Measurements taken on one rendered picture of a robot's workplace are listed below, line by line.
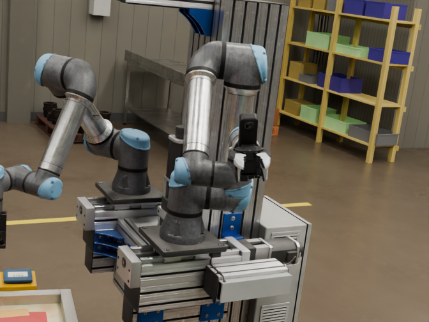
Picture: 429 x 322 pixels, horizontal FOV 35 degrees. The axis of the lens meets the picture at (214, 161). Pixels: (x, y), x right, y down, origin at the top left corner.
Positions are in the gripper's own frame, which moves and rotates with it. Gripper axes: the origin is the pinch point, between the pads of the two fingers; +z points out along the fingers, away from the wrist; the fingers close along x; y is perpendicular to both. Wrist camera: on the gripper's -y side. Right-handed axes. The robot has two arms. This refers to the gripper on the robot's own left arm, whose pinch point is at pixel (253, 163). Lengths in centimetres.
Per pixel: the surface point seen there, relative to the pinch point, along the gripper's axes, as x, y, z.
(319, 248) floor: -91, 182, -373
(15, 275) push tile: 80, 60, -77
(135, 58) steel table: 84, 59, -745
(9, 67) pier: 244, 63, -723
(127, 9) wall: 94, -1, -802
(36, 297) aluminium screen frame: 69, 61, -59
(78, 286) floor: 94, 157, -267
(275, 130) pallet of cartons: -110, 177, -806
